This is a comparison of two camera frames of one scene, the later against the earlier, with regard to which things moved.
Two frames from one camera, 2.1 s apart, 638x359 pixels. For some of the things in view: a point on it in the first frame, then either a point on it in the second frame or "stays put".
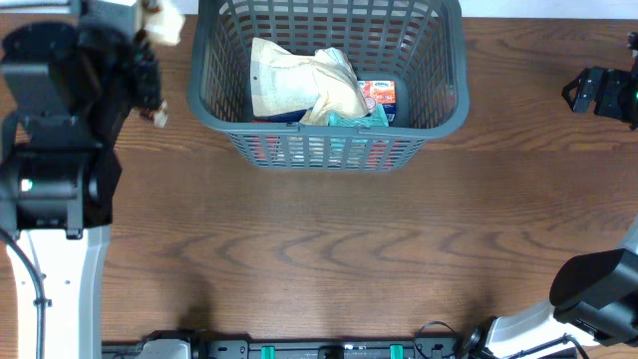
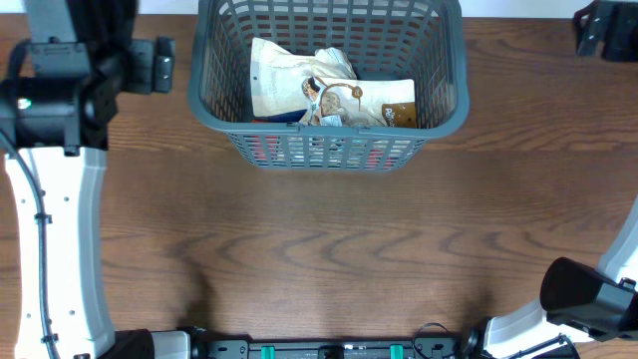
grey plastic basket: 419,45 stays put
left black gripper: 142,75 to 140,78
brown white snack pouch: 164,23 to 361,102
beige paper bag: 281,82 stays put
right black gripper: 609,103 to 620,48
